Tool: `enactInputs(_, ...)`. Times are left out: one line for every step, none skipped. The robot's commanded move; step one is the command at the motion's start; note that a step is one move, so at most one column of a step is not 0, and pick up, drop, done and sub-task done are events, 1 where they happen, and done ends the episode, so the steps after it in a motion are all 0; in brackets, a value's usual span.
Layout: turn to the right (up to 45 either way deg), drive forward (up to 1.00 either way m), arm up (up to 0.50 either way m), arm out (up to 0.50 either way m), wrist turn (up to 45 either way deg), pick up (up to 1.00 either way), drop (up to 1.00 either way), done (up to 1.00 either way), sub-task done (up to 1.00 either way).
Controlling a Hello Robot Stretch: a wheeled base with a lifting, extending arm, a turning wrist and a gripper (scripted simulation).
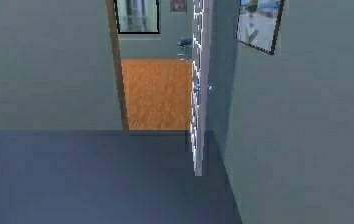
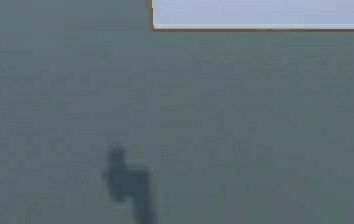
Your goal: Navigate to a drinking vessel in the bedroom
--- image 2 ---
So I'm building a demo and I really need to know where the pale blue window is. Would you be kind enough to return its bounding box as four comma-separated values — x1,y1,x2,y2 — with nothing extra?
150,0,354,32

